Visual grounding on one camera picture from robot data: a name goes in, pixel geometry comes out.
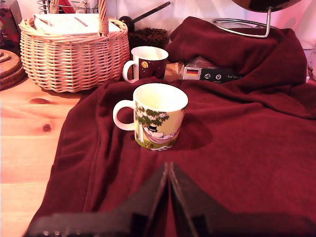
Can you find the jar of coffee beans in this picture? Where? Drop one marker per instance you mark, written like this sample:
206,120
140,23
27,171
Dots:
148,37

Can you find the black coffee scoop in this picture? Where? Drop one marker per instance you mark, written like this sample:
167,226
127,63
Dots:
127,23

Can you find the dark red fleece cloth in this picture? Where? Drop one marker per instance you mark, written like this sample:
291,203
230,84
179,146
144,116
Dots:
234,148

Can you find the cartoon hammock print mug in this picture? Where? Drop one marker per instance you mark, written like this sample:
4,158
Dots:
158,123

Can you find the small tan cardboard box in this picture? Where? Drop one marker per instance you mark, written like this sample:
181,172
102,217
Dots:
172,72

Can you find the box with German flag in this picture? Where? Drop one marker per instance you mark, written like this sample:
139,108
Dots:
209,74

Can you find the round cork trivet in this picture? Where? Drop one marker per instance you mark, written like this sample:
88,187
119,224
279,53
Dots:
14,80
10,65

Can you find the white tin can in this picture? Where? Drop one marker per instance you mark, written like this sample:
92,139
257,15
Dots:
309,59

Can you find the cork globe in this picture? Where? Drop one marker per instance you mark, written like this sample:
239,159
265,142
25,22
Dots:
266,5

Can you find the dark patterned box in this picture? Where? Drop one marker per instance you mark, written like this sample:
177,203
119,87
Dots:
8,29

